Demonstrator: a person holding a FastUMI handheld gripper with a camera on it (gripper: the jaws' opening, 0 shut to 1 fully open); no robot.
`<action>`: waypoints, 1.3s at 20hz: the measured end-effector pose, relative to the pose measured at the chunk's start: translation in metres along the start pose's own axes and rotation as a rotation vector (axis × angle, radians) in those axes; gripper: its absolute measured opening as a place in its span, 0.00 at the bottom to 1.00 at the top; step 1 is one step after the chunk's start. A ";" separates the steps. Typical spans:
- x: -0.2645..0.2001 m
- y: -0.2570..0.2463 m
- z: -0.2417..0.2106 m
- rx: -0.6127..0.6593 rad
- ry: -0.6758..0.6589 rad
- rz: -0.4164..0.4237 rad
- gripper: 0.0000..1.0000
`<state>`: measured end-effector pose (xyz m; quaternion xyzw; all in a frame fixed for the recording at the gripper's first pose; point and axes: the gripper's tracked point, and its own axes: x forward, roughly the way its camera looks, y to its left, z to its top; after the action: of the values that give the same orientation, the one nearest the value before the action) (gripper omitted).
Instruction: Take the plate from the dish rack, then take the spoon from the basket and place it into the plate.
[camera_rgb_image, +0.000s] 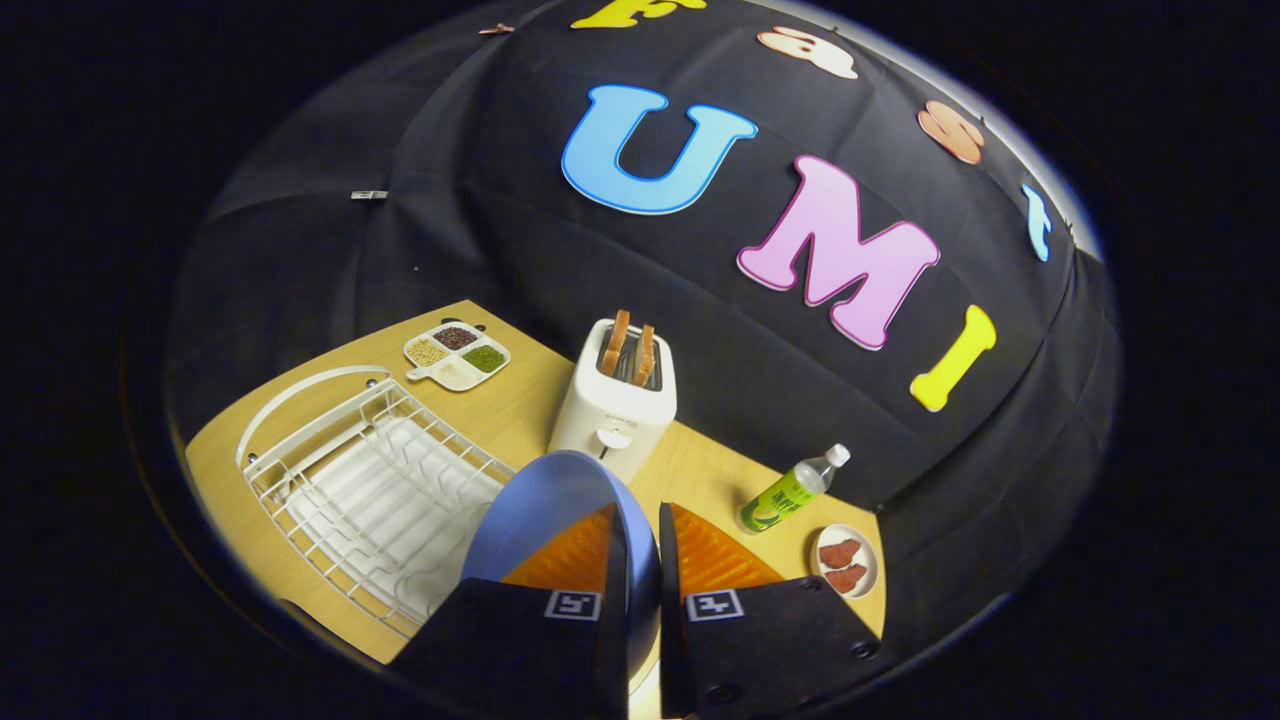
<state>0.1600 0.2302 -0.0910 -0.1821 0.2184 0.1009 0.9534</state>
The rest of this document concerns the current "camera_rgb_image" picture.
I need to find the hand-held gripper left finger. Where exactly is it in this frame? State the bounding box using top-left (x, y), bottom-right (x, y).
top-left (390, 503), bottom-right (631, 720)

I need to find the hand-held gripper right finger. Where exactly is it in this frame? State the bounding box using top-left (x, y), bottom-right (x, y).
top-left (658, 502), bottom-right (896, 720)

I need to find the blue plate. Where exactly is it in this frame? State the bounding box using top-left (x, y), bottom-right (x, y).
top-left (460, 450), bottom-right (663, 691)

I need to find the white wire dish rack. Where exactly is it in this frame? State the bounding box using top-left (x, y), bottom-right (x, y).
top-left (235, 365), bottom-right (516, 641)

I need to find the small white plate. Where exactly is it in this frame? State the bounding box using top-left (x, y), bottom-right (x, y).
top-left (810, 524), bottom-right (879, 600)

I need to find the green label drink bottle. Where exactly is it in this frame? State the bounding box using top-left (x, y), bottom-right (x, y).
top-left (738, 444), bottom-right (852, 535)

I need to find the white toaster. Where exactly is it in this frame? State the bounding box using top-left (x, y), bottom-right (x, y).
top-left (547, 318), bottom-right (678, 486)

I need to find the divided white seasoning tray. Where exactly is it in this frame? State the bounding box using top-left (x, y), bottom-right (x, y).
top-left (403, 322), bottom-right (512, 393)

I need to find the black backdrop cloth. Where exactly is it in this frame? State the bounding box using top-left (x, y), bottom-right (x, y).
top-left (165, 0), bottom-right (1121, 661)

